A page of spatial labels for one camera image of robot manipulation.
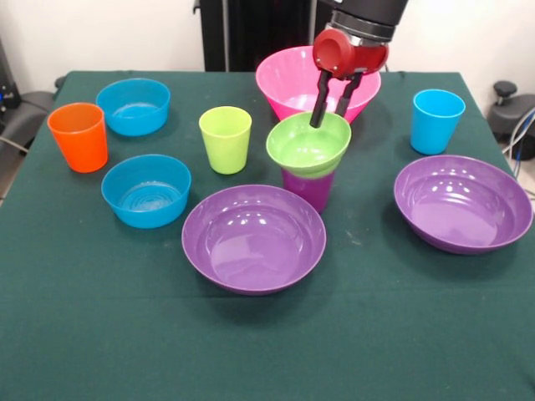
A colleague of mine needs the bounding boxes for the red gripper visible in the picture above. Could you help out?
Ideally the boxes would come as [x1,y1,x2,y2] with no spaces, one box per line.
[309,28,390,129]

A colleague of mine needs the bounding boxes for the green ribbed bowl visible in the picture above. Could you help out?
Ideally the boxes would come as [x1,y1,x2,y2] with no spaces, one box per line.
[266,111,353,179]

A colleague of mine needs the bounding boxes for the purple cup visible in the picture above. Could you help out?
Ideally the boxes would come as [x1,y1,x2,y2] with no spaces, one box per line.
[280,166,336,215]

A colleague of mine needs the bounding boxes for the large pink bowl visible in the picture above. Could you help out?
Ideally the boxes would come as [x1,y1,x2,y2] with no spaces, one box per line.
[255,45,382,125]

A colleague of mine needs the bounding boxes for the blue cup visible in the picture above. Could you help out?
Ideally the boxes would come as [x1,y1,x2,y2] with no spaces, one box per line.
[410,89,466,156]

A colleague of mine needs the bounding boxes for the lime green cup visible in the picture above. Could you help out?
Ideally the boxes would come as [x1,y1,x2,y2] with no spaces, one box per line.
[198,105,253,175]

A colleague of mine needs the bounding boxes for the purple bowl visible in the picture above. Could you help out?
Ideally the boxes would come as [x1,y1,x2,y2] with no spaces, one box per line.
[393,155,534,256]
[181,185,328,297]

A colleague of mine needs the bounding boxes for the black knob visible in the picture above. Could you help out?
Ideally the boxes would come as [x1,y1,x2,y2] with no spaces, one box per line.
[492,80,520,110]

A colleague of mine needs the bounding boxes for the dark grey base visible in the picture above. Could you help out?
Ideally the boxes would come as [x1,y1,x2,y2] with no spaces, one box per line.
[487,94,535,145]

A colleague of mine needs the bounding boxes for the blue bowl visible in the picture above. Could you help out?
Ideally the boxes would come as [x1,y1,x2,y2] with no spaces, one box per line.
[95,78,171,137]
[100,154,192,230]

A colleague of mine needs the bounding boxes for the dark green tablecloth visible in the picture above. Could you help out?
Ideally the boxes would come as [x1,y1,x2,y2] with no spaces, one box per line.
[0,69,535,401]

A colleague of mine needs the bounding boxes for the orange cup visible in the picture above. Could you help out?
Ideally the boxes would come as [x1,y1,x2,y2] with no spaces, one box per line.
[46,102,110,174]

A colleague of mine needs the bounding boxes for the grey chair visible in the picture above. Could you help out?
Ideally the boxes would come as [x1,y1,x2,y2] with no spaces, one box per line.
[0,89,56,152]

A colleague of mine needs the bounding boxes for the black equipment box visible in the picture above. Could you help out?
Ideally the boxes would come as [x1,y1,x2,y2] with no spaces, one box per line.
[0,37,22,126]

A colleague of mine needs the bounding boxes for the blue and grey cables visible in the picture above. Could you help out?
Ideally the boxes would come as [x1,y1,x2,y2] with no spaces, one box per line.
[501,106,535,197]

